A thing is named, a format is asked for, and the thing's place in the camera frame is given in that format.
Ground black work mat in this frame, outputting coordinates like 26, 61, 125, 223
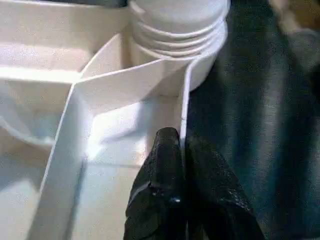
184, 0, 320, 240

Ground white plastic table top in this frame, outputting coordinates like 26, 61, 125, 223
0, 0, 231, 240

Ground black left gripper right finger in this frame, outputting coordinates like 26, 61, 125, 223
184, 135, 266, 240

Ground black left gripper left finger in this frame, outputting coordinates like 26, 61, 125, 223
123, 126, 189, 240

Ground white plastic table leg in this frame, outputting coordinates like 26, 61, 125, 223
127, 0, 232, 57

